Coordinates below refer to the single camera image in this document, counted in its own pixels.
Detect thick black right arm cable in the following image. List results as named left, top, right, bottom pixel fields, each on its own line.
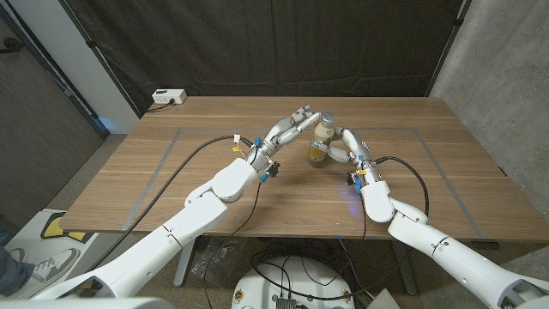
left=374, top=155, right=430, bottom=218

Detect black backdrop curtain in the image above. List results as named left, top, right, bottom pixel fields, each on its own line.
left=59, top=0, right=473, bottom=117

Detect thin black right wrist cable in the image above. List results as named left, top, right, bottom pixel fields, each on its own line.
left=359, top=192, right=368, bottom=240

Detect black power strip cable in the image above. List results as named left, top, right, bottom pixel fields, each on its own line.
left=145, top=99, right=176, bottom=113

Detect thin black left wrist cable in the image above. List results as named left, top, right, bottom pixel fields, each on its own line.
left=203, top=182, right=262, bottom=309

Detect black backdrop stand pole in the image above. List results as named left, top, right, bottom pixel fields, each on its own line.
left=425, top=0, right=472, bottom=98
left=57, top=0, right=142, bottom=118

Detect white flat board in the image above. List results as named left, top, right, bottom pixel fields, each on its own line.
left=366, top=288, right=402, bottom=309

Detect pineapple mango tea bottle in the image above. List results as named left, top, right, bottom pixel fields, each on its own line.
left=307, top=112, right=335, bottom=168

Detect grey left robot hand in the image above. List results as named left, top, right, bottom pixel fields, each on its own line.
left=246, top=105, right=322, bottom=173

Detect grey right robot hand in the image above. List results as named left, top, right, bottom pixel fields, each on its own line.
left=316, top=126, right=383, bottom=185

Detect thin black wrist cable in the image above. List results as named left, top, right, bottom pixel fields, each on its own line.
left=203, top=182, right=262, bottom=309
left=359, top=192, right=368, bottom=240

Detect white power strip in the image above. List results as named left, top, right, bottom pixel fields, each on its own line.
left=151, top=88, right=188, bottom=106

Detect white sneaker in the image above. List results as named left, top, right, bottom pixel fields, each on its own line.
left=8, top=247, right=81, bottom=297

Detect blue jeans leg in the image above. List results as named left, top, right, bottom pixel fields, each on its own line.
left=0, top=246, right=35, bottom=297

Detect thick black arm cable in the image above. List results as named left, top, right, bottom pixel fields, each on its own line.
left=374, top=155, right=430, bottom=218
left=87, top=135, right=254, bottom=271

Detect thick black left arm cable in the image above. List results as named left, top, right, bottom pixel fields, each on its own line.
left=87, top=135, right=254, bottom=271

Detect grey table leg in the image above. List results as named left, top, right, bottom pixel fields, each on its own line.
left=390, top=239, right=418, bottom=296
left=172, top=239, right=198, bottom=288

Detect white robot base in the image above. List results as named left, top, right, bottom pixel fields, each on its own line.
left=231, top=256, right=356, bottom=309

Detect tangled black floor cables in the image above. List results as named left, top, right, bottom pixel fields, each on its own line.
left=250, top=239, right=374, bottom=304

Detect black door handle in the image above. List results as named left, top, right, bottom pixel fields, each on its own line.
left=0, top=37, right=25, bottom=55

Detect clear plastic bag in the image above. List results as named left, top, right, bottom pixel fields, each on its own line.
left=190, top=235, right=250, bottom=287

